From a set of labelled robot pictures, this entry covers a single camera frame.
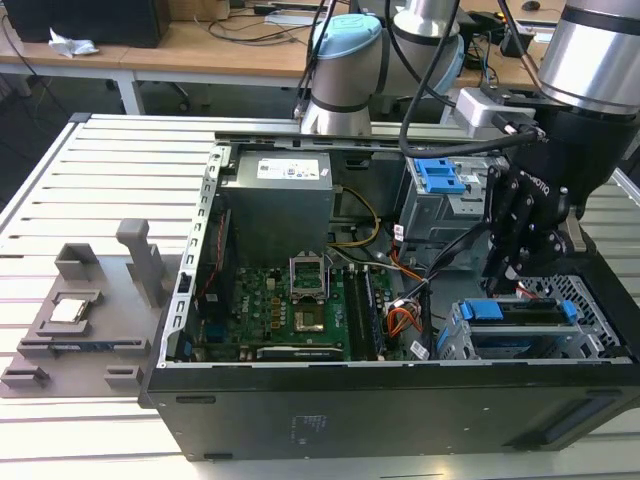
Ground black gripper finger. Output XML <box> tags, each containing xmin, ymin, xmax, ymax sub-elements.
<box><xmin>501</xmin><ymin>178</ymin><xmax>534</xmax><ymax>296</ymax></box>
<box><xmin>483</xmin><ymin>165</ymin><xmax>505</xmax><ymax>297</ymax></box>

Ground black disk wire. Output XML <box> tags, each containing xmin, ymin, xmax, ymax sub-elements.
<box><xmin>422</xmin><ymin>219</ymin><xmax>501</xmax><ymax>301</ymax></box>

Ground hard disk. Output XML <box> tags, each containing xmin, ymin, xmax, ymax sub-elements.
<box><xmin>467</xmin><ymin>329</ymin><xmax>589</xmax><ymax>360</ymax></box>
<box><xmin>459</xmin><ymin>297</ymin><xmax>584</xmax><ymax>331</ymax></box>

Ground silver perforated disk bay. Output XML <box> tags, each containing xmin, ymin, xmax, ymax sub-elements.
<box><xmin>434</xmin><ymin>274</ymin><xmax>626</xmax><ymax>364</ymax></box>

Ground black RAM slot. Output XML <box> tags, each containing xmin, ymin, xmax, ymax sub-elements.
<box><xmin>362</xmin><ymin>267</ymin><xmax>389</xmax><ymax>354</ymax></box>
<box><xmin>343</xmin><ymin>267</ymin><xmax>369</xmax><ymax>361</ymax></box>

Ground silver drive cage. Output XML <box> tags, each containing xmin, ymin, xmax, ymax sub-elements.
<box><xmin>402</xmin><ymin>154</ymin><xmax>494</xmax><ymax>271</ymax></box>

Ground blue plastic drive latch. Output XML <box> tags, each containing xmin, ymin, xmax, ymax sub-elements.
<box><xmin>413</xmin><ymin>158</ymin><xmax>467</xmax><ymax>195</ymax></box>

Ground wooden office desk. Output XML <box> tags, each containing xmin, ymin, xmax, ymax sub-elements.
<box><xmin>0</xmin><ymin>0</ymin><xmax>314</xmax><ymax>116</ymax></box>
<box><xmin>457</xmin><ymin>0</ymin><xmax>569</xmax><ymax>94</ymax></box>

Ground CPU socket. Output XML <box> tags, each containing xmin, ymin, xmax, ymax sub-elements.
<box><xmin>288</xmin><ymin>252</ymin><xmax>331</xmax><ymax>304</ymax></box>

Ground silver socket cover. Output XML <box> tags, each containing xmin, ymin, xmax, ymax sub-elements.
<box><xmin>290</xmin><ymin>253</ymin><xmax>329</xmax><ymax>302</ymax></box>

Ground square bare chipset chip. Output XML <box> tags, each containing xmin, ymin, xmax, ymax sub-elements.
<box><xmin>293</xmin><ymin>309</ymin><xmax>326</xmax><ymax>335</ymax></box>

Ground grey power supply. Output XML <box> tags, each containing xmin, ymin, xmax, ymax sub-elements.
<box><xmin>219</xmin><ymin>152</ymin><xmax>335</xmax><ymax>246</ymax></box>

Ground black open PC case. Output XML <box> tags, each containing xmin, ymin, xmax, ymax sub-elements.
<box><xmin>137</xmin><ymin>129</ymin><xmax>640</xmax><ymax>464</ymax></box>

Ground black graphics card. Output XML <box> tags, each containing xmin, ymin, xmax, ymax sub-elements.
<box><xmin>254</xmin><ymin>344</ymin><xmax>346</xmax><ymax>362</ymax></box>

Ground green motherboard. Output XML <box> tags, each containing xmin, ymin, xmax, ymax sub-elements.
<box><xmin>197</xmin><ymin>264</ymin><xmax>431</xmax><ymax>364</ymax></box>

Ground black case fan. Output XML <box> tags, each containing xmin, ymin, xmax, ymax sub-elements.
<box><xmin>197</xmin><ymin>207</ymin><xmax>236</xmax><ymax>331</ymax></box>

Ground grey parts rack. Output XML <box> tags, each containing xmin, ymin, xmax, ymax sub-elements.
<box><xmin>0</xmin><ymin>218</ymin><xmax>169</xmax><ymax>399</ymax></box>

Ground dark RAM stick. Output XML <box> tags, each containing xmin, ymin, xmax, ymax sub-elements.
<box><xmin>49</xmin><ymin>339</ymin><xmax>144</xmax><ymax>354</ymax></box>

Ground silver CPU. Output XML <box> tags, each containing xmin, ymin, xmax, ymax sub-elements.
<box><xmin>49</xmin><ymin>298</ymin><xmax>91</xmax><ymax>324</ymax></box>

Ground large black box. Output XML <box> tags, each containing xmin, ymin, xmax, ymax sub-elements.
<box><xmin>2</xmin><ymin>0</ymin><xmax>171</xmax><ymax>50</ymax></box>

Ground crumpled white paper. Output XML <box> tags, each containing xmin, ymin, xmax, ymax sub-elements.
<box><xmin>48</xmin><ymin>27</ymin><xmax>99</xmax><ymax>57</ymax></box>

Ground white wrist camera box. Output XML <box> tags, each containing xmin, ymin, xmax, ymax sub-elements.
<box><xmin>454</xmin><ymin>87</ymin><xmax>516</xmax><ymax>134</ymax></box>

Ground yellow wire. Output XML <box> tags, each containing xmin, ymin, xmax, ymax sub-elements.
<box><xmin>329</xmin><ymin>185</ymin><xmax>385</xmax><ymax>250</ymax></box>

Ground red orange wire bundle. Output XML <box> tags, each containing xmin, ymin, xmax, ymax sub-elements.
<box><xmin>385</xmin><ymin>304</ymin><xmax>425</xmax><ymax>349</ymax></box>

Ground black camera cable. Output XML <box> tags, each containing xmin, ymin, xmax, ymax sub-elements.
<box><xmin>399</xmin><ymin>0</ymin><xmax>546</xmax><ymax>159</ymax></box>

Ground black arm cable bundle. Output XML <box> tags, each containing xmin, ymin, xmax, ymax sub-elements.
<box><xmin>292</xmin><ymin>0</ymin><xmax>341</xmax><ymax>121</ymax></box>

